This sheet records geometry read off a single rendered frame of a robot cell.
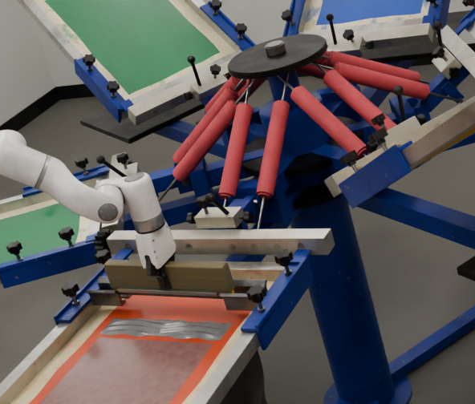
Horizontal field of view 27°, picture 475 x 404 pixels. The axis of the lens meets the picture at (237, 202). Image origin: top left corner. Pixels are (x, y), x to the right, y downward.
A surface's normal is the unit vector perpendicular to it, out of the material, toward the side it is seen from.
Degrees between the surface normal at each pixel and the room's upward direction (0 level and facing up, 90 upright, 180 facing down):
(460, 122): 90
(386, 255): 0
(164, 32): 32
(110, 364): 0
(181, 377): 0
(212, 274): 90
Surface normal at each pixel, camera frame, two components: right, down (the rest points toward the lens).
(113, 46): 0.06, -0.62
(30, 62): 0.86, -0.02
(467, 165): -0.26, -0.87
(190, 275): -0.43, 0.48
